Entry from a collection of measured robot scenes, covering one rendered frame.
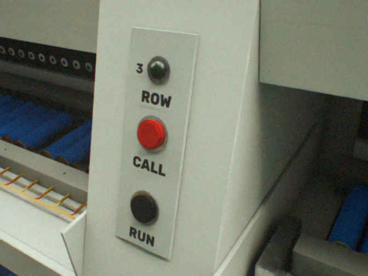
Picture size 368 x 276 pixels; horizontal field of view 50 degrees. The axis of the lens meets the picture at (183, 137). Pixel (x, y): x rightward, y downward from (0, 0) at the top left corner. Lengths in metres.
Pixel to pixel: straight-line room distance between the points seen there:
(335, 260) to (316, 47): 0.14
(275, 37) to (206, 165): 0.07
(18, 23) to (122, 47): 0.11
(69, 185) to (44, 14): 0.14
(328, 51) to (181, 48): 0.07
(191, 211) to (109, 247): 0.07
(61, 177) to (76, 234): 0.09
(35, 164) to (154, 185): 0.18
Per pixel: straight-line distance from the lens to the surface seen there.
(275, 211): 0.28
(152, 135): 0.21
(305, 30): 0.18
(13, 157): 0.40
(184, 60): 0.20
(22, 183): 0.39
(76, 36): 0.27
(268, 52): 0.19
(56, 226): 0.34
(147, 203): 0.22
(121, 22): 0.22
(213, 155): 0.19
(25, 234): 0.34
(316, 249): 0.27
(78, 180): 0.34
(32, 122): 0.46
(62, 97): 0.49
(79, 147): 0.39
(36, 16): 0.29
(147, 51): 0.21
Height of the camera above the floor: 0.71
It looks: 15 degrees down
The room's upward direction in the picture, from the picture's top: 7 degrees clockwise
